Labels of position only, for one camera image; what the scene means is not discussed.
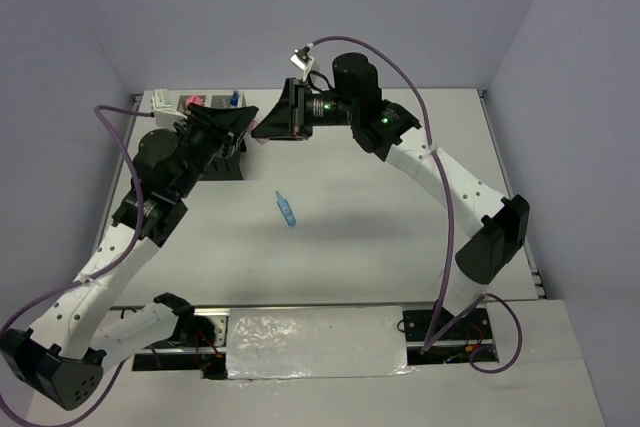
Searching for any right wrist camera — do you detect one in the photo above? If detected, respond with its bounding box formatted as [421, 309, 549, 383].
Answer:
[290, 43, 319, 83]

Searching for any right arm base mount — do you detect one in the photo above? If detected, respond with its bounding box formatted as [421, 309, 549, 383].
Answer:
[394, 304, 501, 366]

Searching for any black slotted organizer box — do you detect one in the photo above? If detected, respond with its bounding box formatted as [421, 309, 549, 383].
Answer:
[201, 141, 247, 181]

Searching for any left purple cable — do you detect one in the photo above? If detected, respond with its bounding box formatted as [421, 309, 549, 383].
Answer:
[0, 105, 156, 423]

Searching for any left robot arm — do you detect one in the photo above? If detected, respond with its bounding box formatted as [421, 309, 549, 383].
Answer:
[1, 104, 258, 411]

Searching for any grey mesh organizer box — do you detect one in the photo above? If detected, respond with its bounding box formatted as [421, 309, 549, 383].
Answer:
[176, 92, 246, 124]

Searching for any purple cable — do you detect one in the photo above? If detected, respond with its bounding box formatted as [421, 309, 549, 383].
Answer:
[0, 105, 156, 423]
[309, 36, 524, 373]

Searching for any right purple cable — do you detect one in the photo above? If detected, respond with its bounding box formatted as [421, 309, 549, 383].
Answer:
[309, 36, 524, 373]

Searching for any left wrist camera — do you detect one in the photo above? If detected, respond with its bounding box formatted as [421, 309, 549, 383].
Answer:
[151, 89, 183, 129]

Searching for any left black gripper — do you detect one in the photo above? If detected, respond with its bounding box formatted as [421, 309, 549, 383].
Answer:
[174, 103, 261, 200]

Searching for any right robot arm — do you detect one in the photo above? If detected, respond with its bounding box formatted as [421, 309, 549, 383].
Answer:
[251, 53, 530, 338]

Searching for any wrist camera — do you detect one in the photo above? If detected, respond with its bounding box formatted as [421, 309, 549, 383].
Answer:
[290, 43, 319, 83]
[151, 89, 183, 129]

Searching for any blue cap spray bottle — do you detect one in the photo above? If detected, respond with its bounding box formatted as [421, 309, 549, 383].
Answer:
[229, 91, 240, 109]

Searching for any blue highlighter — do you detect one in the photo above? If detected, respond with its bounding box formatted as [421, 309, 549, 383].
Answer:
[276, 191, 297, 227]

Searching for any pink cap bottle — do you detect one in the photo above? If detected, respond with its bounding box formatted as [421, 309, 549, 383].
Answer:
[185, 95, 206, 107]

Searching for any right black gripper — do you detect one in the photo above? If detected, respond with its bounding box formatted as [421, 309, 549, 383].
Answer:
[251, 76, 357, 140]

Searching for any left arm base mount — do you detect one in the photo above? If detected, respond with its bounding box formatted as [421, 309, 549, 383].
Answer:
[131, 309, 229, 381]

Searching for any pink highlighter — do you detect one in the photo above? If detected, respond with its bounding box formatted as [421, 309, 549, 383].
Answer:
[246, 120, 268, 145]

